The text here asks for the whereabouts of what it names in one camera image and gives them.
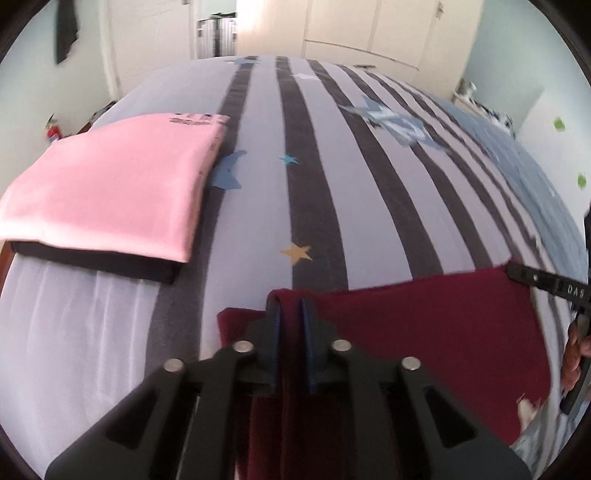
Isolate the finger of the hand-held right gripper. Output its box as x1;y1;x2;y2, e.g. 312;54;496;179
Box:
505;262;560;292

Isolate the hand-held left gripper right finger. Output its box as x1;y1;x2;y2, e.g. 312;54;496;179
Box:
301;296;532;480

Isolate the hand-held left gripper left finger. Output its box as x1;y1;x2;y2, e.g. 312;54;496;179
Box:
44;295;282;480

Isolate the dark red shirt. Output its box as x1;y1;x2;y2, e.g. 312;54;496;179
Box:
217;268;552;480

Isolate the person's right hand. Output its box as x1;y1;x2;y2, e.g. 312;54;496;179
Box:
561;318;590;393

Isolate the bed with striped sheet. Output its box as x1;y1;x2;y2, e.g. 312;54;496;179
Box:
0;55;587;480

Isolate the cluttered side table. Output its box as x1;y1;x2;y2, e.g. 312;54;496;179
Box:
455;79;517;137

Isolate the black folded garment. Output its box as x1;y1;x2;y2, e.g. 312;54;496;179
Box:
10;240;181;284

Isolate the pink folded garment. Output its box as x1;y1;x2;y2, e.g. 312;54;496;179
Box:
0;112;230;264

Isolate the cream wardrobe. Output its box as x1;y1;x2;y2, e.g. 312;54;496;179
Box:
302;0;483;100

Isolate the red fire extinguisher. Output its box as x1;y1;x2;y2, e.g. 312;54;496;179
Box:
45;114;62;148

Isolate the grey metal rack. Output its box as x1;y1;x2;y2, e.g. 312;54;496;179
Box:
196;14;238;60

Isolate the white door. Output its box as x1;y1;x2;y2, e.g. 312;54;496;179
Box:
99;0;192;100

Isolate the dark hanging garment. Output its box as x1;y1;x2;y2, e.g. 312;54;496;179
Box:
55;0;79;65

